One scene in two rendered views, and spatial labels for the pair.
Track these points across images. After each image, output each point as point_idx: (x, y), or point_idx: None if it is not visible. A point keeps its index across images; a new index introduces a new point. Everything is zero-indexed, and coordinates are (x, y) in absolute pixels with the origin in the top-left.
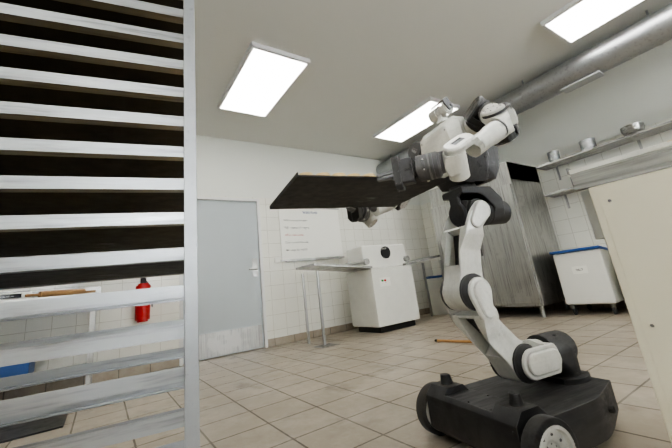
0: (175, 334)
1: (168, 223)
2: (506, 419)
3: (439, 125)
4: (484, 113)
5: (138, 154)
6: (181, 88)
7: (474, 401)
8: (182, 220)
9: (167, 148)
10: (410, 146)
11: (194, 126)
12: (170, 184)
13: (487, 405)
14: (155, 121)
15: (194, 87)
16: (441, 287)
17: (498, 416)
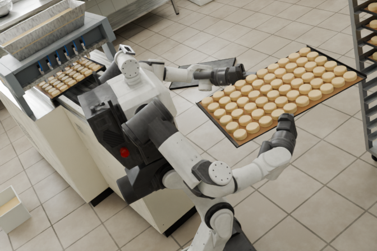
0: (369, 83)
1: (367, 40)
2: (237, 224)
3: (147, 74)
4: (164, 60)
5: (376, 1)
6: None
7: (246, 250)
8: (362, 41)
9: (364, 3)
10: (162, 103)
11: None
12: (365, 22)
13: (240, 242)
14: None
15: None
16: (230, 204)
17: (239, 228)
